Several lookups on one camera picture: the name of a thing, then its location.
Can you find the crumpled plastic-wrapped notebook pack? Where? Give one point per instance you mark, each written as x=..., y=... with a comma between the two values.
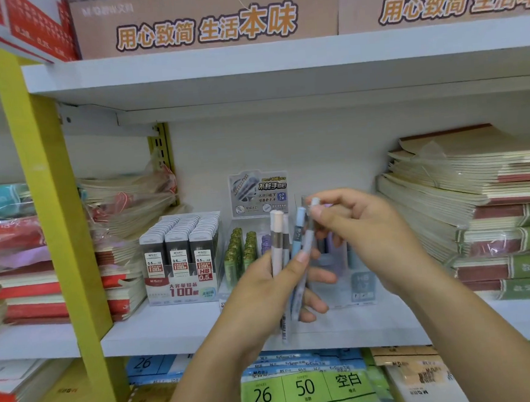
x=123, y=205

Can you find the wrapped red-band notebook pack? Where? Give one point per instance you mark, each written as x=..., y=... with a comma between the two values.
x=16, y=236

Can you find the cluster of slim refills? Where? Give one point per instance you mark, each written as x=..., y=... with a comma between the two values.
x=338, y=257

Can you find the red white striped pack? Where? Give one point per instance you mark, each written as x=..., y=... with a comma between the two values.
x=36, y=29

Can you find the clear display of green purple tubes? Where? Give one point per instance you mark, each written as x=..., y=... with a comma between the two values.
x=257, y=190

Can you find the person's right forearm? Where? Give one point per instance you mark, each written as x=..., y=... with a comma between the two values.
x=487, y=346

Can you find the stack of blue paper packs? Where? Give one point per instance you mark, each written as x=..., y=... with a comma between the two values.
x=145, y=363

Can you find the yellow slotted bracket rail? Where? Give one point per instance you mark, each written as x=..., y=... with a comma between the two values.
x=164, y=142

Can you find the clear box with blue label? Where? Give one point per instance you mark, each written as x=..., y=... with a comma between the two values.
x=363, y=287

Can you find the beige notebook stack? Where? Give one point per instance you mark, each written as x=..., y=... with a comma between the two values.
x=436, y=171
x=421, y=378

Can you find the red-spine notebook stack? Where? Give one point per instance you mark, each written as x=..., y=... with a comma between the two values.
x=31, y=313

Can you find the yellow notebook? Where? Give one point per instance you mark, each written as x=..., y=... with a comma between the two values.
x=65, y=393

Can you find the rows of lead tubes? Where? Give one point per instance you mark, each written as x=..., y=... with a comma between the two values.
x=231, y=261

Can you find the person's right hand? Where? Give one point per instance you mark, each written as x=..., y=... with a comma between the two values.
x=378, y=240

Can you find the pink paper sheet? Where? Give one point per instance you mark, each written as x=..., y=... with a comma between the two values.
x=27, y=258

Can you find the person's left hand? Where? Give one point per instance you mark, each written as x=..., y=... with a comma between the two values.
x=264, y=304

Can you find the rows of lead cases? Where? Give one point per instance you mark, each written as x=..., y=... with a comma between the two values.
x=158, y=239

